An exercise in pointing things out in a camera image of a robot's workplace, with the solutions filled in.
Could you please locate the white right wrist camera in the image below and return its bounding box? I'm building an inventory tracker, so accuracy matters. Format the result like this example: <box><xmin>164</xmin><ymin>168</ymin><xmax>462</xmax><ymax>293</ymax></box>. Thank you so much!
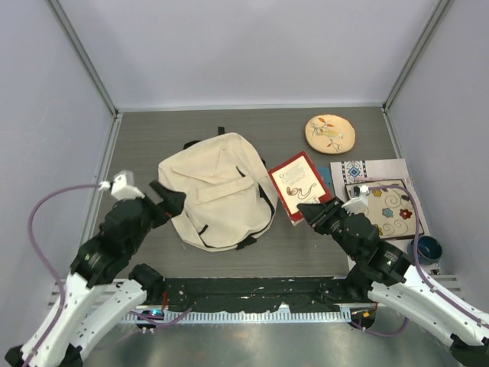
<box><xmin>342</xmin><ymin>184</ymin><xmax>370</xmax><ymax>213</ymax></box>

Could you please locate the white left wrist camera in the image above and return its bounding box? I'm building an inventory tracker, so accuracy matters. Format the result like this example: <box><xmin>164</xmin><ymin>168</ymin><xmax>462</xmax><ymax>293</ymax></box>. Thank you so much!
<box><xmin>98</xmin><ymin>170</ymin><xmax>145</xmax><ymax>201</ymax></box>

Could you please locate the black mounting base plate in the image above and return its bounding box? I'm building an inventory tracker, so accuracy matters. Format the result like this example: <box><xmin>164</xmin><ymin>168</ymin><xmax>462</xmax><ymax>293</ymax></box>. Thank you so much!
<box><xmin>144</xmin><ymin>277</ymin><xmax>371</xmax><ymax>313</ymax></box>

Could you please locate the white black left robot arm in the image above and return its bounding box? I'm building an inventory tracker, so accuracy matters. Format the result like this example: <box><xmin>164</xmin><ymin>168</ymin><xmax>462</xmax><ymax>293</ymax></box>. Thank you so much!
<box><xmin>5</xmin><ymin>174</ymin><xmax>186</xmax><ymax>366</ymax></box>

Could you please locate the patterned white placemat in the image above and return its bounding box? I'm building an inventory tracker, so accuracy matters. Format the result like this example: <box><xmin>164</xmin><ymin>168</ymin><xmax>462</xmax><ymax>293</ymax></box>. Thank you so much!
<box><xmin>331</xmin><ymin>159</ymin><xmax>429</xmax><ymax>251</ymax></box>

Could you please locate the cream canvas backpack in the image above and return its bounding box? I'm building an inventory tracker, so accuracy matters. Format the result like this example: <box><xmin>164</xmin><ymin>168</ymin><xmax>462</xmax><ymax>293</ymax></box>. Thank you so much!
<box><xmin>158</xmin><ymin>127</ymin><xmax>278</xmax><ymax>252</ymax></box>

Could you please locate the white slotted cable duct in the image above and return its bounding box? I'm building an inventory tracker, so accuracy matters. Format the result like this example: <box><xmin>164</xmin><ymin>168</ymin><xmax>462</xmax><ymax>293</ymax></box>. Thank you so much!
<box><xmin>118</xmin><ymin>308</ymin><xmax>351</xmax><ymax>325</ymax></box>

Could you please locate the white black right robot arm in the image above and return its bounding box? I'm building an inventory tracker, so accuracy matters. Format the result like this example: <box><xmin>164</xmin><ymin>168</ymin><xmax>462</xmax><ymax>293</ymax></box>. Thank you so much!
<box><xmin>298</xmin><ymin>198</ymin><xmax>488</xmax><ymax>366</ymax></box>

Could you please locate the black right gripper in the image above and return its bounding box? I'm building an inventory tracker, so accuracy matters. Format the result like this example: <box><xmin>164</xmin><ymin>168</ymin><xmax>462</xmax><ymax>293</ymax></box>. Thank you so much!
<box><xmin>296</xmin><ymin>196</ymin><xmax>360</xmax><ymax>261</ymax></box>

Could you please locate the blue ceramic mug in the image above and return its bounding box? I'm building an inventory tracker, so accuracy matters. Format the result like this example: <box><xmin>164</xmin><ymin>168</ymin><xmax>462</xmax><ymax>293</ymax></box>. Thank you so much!
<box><xmin>417</xmin><ymin>235</ymin><xmax>442</xmax><ymax>265</ymax></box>

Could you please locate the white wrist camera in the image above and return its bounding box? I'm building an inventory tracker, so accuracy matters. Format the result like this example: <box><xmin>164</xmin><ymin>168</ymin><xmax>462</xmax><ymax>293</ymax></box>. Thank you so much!
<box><xmin>98</xmin><ymin>170</ymin><xmax>145</xmax><ymax>201</ymax></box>
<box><xmin>342</xmin><ymin>184</ymin><xmax>370</xmax><ymax>213</ymax></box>

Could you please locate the round bird pattern plate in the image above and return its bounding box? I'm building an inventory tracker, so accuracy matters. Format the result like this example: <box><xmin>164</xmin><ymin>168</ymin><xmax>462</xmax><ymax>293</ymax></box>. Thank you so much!
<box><xmin>305</xmin><ymin>114</ymin><xmax>356</xmax><ymax>154</ymax></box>

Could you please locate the red bordered book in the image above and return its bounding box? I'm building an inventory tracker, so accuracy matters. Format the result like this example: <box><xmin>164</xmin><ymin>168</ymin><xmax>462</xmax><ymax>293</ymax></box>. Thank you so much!
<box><xmin>268</xmin><ymin>151</ymin><xmax>333</xmax><ymax>226</ymax></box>

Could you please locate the small blue wallet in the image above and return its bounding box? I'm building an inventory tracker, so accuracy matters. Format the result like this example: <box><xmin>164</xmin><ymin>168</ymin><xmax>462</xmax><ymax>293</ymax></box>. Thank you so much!
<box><xmin>316</xmin><ymin>166</ymin><xmax>335</xmax><ymax>194</ymax></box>

